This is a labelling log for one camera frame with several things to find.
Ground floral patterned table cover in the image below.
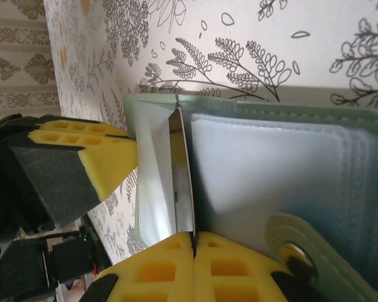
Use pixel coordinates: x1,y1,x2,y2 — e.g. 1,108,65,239
42,0,378,271

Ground silver credit card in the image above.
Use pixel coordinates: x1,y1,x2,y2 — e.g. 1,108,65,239
167,106,197,235

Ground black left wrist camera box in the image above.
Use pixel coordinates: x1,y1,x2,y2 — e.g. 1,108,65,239
50,231,97,286

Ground clear plastic bag with items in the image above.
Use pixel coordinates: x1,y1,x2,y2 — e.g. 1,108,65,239
122,92,378,302

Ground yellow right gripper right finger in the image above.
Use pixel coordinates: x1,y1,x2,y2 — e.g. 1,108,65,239
194,231,295,302

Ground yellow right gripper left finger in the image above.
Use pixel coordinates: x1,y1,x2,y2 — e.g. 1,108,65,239
80,232,195,302

